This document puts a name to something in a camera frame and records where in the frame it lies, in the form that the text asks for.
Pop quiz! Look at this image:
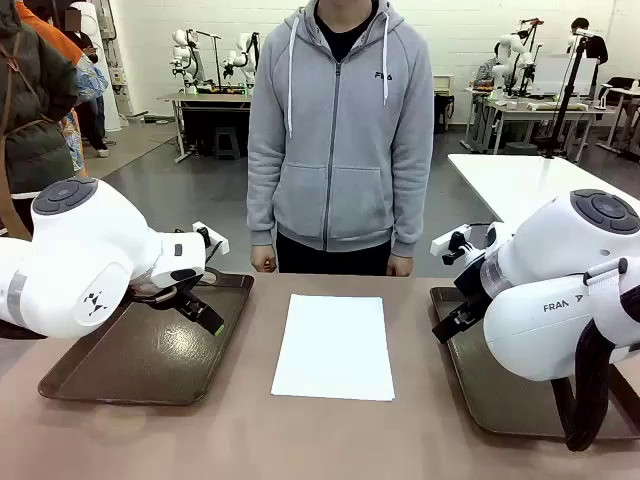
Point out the white board panel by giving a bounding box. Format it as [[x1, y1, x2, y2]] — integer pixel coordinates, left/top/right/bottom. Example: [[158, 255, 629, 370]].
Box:
[[532, 52, 599, 97]]

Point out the black cable bundle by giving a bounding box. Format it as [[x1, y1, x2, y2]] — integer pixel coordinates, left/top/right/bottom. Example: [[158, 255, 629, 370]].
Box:
[[552, 257, 640, 453]]

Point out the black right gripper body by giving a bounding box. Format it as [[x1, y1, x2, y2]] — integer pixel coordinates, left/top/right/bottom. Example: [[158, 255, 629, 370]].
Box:
[[453, 252, 501, 306]]

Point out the bystander in black trousers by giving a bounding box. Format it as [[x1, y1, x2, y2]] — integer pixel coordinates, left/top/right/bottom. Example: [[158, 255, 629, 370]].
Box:
[[64, 7, 110, 159]]

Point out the black stand with orange bar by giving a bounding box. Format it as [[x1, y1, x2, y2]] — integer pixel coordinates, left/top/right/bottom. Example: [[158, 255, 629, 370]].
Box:
[[518, 18, 545, 97]]

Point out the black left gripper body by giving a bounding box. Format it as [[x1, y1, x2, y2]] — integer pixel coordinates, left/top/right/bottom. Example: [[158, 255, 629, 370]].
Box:
[[128, 267, 209, 307]]

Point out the white background desk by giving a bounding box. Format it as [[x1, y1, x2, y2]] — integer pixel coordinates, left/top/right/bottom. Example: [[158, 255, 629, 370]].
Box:
[[597, 85, 640, 161], [462, 87, 617, 161]]

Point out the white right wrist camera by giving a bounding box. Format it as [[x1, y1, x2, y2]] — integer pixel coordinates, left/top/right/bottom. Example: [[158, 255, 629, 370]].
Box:
[[430, 224, 481, 267]]

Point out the person in black top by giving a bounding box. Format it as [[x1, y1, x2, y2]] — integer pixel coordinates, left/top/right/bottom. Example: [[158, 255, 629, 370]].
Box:
[[569, 17, 610, 66]]

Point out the black office chair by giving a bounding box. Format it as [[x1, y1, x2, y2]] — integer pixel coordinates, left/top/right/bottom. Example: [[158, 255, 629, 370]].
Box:
[[605, 76, 640, 94]]

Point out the person in dark green jacket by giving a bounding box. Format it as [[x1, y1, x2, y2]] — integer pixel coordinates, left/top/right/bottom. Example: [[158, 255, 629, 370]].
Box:
[[0, 0, 81, 240]]

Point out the person's right hand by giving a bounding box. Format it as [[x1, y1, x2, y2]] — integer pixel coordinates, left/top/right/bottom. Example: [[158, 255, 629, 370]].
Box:
[[249, 244, 279, 274]]

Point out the white cabinet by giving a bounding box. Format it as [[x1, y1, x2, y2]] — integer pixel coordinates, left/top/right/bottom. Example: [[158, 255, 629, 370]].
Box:
[[432, 74, 455, 134]]

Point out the white A4 paper stack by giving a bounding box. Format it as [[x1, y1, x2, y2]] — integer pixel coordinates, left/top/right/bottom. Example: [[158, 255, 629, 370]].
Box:
[[270, 293, 396, 402]]

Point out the seated person in plaid shirt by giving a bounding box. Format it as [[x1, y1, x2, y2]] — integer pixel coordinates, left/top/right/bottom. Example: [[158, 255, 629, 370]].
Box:
[[474, 55, 501, 89]]

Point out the white tower air conditioner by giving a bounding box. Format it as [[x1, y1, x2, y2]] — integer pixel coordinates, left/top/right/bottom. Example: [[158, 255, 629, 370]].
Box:
[[82, 0, 124, 132]]

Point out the white table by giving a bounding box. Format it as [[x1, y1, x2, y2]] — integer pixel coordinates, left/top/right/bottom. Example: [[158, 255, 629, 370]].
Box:
[[447, 153, 640, 236]]

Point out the black tripod pole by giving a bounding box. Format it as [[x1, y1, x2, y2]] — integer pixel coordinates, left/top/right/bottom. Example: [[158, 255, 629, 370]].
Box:
[[542, 35, 590, 160]]

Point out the brown plastic tray with handles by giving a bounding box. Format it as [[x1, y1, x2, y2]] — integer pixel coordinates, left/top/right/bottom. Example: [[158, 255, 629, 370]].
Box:
[[38, 267, 255, 407], [429, 285, 640, 441]]

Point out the dark step stool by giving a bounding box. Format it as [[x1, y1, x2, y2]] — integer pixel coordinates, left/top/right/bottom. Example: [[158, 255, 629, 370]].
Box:
[[214, 126, 240, 160]]

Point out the person's left forearm grey sleeve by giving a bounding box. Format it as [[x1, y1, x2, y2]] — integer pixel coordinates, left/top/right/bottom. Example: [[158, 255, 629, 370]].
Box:
[[389, 164, 435, 259]]

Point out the person in grey hoodie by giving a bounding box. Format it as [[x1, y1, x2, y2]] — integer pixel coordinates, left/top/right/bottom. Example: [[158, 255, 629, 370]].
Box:
[[246, 0, 435, 275]]

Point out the person's left hand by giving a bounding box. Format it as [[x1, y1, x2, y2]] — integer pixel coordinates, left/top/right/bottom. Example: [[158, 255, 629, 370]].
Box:
[[386, 253, 414, 277]]

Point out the person's right forearm grey sleeve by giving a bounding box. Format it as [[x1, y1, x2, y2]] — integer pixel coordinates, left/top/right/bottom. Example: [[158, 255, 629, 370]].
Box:
[[246, 164, 279, 249]]

